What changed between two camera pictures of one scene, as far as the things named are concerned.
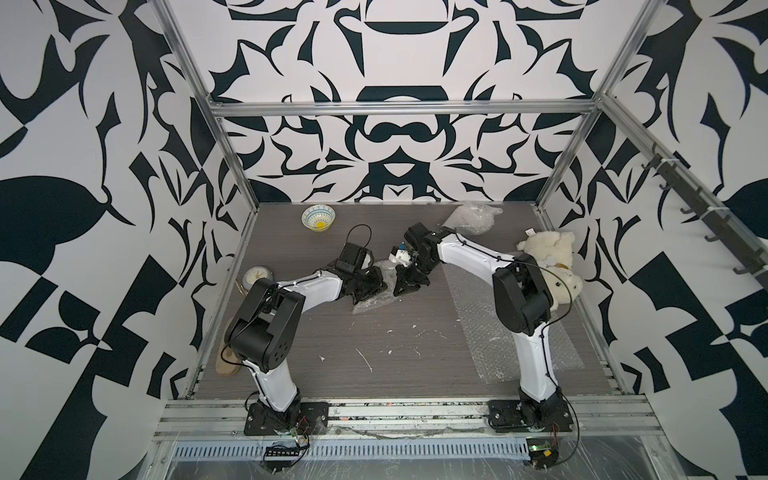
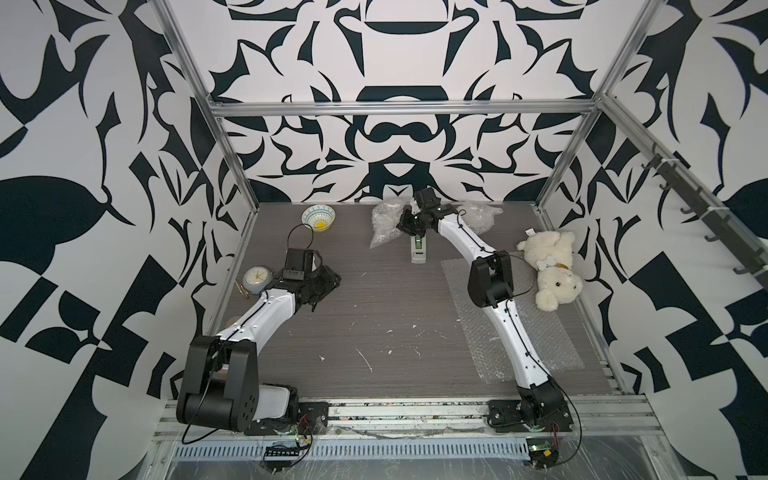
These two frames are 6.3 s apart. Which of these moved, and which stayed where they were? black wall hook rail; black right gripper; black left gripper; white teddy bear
Moved: black right gripper; black left gripper
Stayed: black wall hook rail; white teddy bear
